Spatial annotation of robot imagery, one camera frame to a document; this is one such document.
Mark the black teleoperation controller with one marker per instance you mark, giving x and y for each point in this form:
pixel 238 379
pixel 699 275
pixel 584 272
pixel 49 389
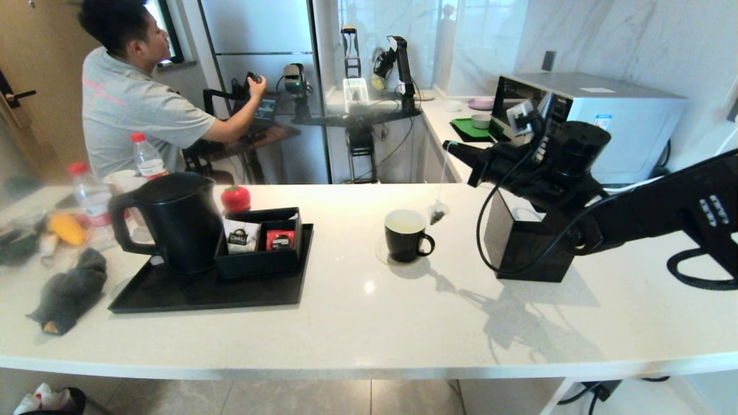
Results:
pixel 230 95

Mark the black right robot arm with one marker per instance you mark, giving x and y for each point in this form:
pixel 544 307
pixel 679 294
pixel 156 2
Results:
pixel 663 213

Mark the red package with white label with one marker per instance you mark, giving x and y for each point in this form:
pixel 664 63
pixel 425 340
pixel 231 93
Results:
pixel 280 240

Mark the black rectangular serving tray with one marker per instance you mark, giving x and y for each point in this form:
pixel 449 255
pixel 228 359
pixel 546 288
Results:
pixel 202 297

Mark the dark grey cloth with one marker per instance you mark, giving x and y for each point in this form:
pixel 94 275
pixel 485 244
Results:
pixel 69 294

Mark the silver refrigerator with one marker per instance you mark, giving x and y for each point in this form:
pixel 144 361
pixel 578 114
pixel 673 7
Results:
pixel 253 29

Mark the white Chali tea packet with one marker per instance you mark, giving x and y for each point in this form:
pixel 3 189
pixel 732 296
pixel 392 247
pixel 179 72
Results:
pixel 239 237

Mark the black ceramic mug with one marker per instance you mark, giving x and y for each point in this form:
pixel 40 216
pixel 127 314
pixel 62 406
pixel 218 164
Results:
pixel 403 245

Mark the purple plate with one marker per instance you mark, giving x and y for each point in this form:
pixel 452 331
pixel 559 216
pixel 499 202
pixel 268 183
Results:
pixel 481 104

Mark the red toy tomato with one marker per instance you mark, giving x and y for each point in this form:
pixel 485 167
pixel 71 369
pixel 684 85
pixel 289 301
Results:
pixel 236 199

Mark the small grey bowl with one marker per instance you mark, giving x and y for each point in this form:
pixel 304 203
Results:
pixel 480 121

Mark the white plastic holder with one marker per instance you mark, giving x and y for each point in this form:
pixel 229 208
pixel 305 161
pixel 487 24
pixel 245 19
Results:
pixel 356 95

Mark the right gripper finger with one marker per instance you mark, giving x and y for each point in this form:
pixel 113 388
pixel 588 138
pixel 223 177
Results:
pixel 466 162
pixel 461 150

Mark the pale green bowl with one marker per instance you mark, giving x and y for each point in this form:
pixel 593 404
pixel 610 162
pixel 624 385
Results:
pixel 428 95

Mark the black electric kettle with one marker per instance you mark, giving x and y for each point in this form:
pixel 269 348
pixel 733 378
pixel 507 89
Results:
pixel 181 225

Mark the black tissue box white lid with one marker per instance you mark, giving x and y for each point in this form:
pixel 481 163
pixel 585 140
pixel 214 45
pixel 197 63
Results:
pixel 519 253

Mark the person in grey t-shirt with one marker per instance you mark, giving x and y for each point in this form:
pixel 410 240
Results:
pixel 127 109

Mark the yellow toy corn cob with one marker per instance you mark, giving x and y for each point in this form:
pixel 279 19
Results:
pixel 68 229

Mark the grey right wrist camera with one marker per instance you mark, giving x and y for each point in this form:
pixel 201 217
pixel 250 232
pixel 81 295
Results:
pixel 522 118

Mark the clear round coaster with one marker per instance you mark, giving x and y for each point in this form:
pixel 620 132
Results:
pixel 379 254

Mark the window with dark frame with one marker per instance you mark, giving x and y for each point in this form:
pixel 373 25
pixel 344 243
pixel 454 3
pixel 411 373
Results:
pixel 170 34

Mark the clear water bottle red cap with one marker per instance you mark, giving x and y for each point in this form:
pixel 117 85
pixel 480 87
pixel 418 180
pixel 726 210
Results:
pixel 149 164
pixel 92 202

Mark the black laptop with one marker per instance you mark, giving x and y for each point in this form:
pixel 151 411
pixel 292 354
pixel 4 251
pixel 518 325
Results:
pixel 266 109

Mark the black ladder-shaped frame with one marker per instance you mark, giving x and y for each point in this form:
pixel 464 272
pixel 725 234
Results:
pixel 349 49

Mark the dark green packet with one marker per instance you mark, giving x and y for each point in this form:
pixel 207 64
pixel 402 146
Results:
pixel 17 248

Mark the small white bowl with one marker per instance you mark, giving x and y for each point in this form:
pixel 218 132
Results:
pixel 452 106

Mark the black wall socket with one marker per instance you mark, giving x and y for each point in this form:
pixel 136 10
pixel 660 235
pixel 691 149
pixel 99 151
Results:
pixel 734 109
pixel 548 61

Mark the silver microwave oven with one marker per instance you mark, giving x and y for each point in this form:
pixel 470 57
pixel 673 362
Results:
pixel 640 121

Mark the black round stand table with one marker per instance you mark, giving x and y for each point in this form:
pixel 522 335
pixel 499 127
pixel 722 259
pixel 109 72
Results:
pixel 357 120

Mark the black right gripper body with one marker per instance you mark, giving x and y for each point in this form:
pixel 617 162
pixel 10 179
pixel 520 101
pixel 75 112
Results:
pixel 496 164

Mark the brown wooden desk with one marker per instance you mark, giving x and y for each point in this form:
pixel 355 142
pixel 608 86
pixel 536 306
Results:
pixel 271 136

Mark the green cutting board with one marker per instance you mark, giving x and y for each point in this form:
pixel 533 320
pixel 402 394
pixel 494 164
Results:
pixel 464 129

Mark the black sachet organizer box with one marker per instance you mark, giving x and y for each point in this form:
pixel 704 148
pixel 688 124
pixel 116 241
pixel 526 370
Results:
pixel 256 266

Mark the grey kitchen base cabinet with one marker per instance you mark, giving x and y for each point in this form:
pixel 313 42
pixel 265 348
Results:
pixel 438 161

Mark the black trash bin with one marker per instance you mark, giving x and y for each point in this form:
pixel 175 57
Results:
pixel 63 403

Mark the black camera on stand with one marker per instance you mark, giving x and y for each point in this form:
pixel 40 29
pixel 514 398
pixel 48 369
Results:
pixel 295 80

